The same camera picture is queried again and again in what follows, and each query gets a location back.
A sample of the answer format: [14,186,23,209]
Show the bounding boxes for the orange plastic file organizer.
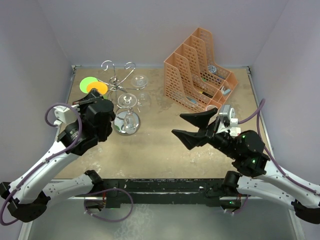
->
[164,27,238,113]

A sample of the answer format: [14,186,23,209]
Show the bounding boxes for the green plastic goblet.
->
[79,76,103,94]

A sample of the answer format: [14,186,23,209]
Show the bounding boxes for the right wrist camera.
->
[216,104,239,134]

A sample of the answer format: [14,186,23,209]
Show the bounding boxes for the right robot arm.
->
[172,105,320,224]

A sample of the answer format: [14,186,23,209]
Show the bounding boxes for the pink tinted wine glass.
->
[205,104,219,111]

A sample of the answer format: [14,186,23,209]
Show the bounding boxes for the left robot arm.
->
[0,88,116,223]

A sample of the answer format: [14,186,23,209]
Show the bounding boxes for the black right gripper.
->
[170,107,239,159]

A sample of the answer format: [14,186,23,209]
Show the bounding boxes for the white card box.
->
[230,127,242,137]

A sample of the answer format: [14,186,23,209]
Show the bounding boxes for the silver wire wine glass rack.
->
[101,60,141,136]

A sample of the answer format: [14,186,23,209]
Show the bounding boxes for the orange plastic goblet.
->
[86,81,108,95]

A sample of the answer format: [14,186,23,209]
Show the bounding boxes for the clear wine glass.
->
[131,74,151,112]
[118,93,137,135]

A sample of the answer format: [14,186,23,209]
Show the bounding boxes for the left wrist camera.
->
[53,105,78,127]

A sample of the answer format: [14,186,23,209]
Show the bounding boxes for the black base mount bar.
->
[90,178,242,210]

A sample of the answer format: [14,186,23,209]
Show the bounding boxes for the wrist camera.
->
[53,105,78,127]
[216,104,239,134]

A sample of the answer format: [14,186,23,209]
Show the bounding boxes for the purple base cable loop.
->
[83,187,135,223]

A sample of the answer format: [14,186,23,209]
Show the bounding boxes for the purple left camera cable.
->
[0,102,85,226]

